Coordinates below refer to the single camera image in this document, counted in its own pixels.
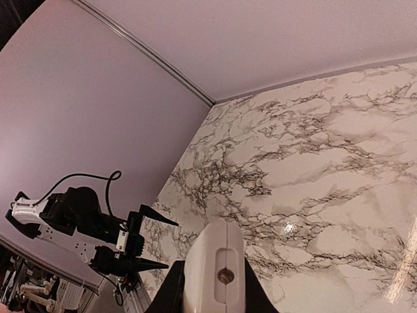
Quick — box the left aluminium frame post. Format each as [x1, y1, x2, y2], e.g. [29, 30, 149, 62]
[71, 0, 216, 108]

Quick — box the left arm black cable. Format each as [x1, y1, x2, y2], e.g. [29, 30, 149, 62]
[32, 170, 122, 219]

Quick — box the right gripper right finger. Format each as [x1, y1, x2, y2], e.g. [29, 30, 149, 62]
[244, 258, 279, 313]

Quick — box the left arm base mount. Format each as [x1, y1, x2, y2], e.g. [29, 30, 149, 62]
[117, 272, 139, 293]

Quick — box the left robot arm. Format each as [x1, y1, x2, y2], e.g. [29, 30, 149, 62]
[5, 187, 177, 277]

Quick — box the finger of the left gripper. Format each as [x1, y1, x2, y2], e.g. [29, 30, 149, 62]
[136, 258, 168, 272]
[139, 204, 179, 226]

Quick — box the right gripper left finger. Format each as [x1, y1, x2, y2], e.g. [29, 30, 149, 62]
[150, 261, 185, 313]

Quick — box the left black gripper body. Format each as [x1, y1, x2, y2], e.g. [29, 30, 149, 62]
[113, 211, 145, 276]

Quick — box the white remote control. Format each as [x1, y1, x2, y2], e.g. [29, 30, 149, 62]
[182, 220, 246, 313]

